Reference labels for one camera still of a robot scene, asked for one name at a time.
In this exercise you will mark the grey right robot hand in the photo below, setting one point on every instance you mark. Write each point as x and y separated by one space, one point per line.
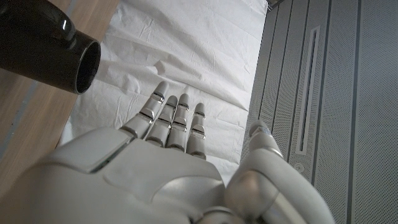
140 180

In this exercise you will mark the black cup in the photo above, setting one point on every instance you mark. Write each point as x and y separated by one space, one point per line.
40 43

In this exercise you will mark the white cloth backdrop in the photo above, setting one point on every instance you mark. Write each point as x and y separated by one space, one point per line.
186 53

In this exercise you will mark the round ceiling sensor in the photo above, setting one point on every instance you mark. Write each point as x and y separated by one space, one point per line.
299 168

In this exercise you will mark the ceiling slot light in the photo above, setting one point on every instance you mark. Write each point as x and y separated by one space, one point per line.
308 93

